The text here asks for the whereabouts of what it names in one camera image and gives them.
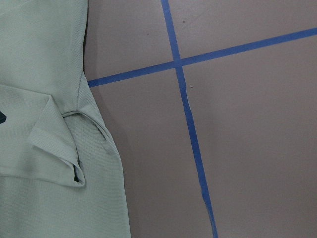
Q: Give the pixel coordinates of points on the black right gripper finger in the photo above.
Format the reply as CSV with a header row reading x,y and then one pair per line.
x,y
2,117

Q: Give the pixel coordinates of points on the olive green long-sleeve shirt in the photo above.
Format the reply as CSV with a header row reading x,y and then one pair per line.
x,y
61,174

